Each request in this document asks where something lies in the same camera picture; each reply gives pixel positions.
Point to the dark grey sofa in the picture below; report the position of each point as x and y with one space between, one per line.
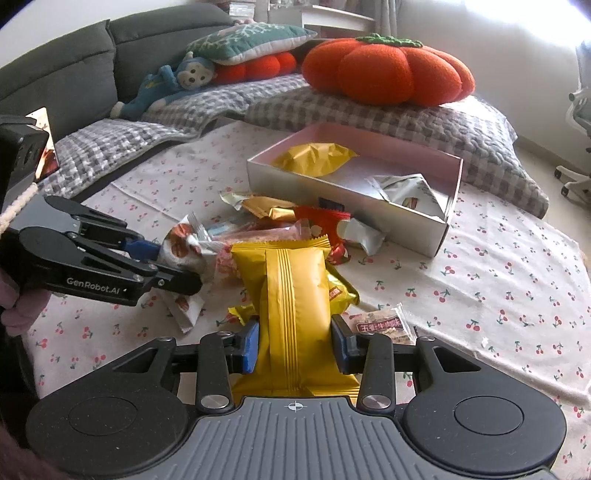
69 60

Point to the white office chair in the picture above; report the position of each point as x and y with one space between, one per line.
577 115

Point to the pale pink snack packet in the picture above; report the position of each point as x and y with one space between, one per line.
228 263

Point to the white green snack packet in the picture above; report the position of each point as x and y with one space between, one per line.
411 194

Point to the glossy card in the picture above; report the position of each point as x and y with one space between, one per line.
44 147

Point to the red strawberry snack packet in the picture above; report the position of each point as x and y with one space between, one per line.
339 254

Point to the silver white crumpled packet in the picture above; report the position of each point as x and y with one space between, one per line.
364 235

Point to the small white green packet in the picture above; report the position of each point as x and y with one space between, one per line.
233 198

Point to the cherry print cloth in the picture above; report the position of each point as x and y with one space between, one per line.
508 277

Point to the white brown-print snack packet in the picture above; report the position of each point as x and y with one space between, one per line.
184 244
184 311

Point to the blue monkey plush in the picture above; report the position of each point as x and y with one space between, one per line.
161 87

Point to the large orange pumpkin cushion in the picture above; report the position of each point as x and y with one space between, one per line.
383 69

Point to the orange snack packet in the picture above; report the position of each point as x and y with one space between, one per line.
323 224

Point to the clear brown biscuit packet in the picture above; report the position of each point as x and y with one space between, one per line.
383 325

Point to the white cardboard box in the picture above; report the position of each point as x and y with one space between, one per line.
351 210

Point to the small orange pumpkin cushion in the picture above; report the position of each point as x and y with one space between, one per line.
258 69

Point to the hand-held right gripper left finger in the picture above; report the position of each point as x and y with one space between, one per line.
251 347

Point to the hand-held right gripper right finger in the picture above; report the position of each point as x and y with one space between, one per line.
340 348

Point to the green patterned pillow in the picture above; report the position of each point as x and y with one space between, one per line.
249 41

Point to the pink clear snack packet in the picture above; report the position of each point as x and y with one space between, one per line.
258 233

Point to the white shelf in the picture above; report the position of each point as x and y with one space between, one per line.
323 18

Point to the gold bar snack packet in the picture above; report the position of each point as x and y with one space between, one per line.
268 207

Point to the yellow red-label snack packet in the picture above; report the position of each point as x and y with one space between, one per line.
340 290

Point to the crumpled golden-yellow snack packet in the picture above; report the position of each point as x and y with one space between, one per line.
314 159

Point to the yellow ribbed snack packet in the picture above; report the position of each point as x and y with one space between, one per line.
295 314

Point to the person's left hand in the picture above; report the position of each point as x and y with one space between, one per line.
21 314

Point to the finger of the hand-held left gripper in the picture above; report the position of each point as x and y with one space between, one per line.
180 280
145 250

